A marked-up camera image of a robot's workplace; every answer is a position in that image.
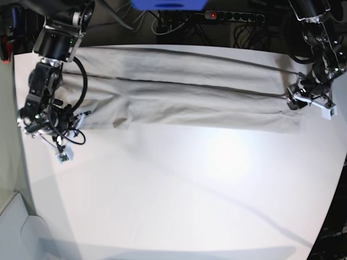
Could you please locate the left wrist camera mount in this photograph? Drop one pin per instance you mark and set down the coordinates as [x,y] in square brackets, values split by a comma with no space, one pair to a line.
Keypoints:
[322,101]

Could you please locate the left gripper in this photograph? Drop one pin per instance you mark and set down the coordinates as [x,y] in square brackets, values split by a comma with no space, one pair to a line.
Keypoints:
[316,82]

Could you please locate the black power strip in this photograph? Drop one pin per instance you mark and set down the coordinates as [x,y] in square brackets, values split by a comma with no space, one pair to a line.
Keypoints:
[234,16]

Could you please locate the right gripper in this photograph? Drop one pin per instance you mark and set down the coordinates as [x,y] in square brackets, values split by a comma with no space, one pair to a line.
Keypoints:
[53,121]

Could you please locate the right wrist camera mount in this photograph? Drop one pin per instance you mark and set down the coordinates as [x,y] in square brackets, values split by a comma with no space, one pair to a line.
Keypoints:
[61,144]

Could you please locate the red and black clamp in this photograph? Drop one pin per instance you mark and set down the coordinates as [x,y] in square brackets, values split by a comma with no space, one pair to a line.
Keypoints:
[6,48]

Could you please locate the blue box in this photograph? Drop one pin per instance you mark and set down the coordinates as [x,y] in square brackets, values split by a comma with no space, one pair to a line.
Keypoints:
[189,5]

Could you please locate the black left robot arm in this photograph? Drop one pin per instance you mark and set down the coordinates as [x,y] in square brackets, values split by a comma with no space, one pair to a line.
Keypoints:
[329,56]

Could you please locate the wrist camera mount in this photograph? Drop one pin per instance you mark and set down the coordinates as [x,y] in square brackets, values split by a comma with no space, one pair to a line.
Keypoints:
[61,144]
[322,101]

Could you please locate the beige t-shirt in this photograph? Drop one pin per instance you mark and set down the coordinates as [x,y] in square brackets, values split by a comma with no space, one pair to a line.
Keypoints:
[151,86]

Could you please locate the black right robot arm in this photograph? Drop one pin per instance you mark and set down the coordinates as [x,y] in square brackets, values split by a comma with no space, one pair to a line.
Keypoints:
[65,24]

